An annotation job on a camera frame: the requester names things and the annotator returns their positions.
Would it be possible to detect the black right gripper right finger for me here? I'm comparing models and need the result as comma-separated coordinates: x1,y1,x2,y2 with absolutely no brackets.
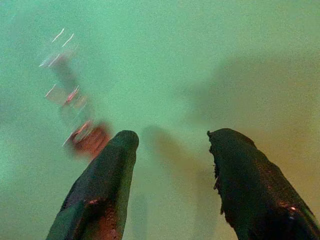
206,128,320,240

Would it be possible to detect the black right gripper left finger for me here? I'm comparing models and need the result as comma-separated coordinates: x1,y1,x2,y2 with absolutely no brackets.
45,130,140,240

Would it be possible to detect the bunch of keys, red fob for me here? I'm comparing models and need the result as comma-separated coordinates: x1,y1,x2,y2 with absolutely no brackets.
39,27,112,161

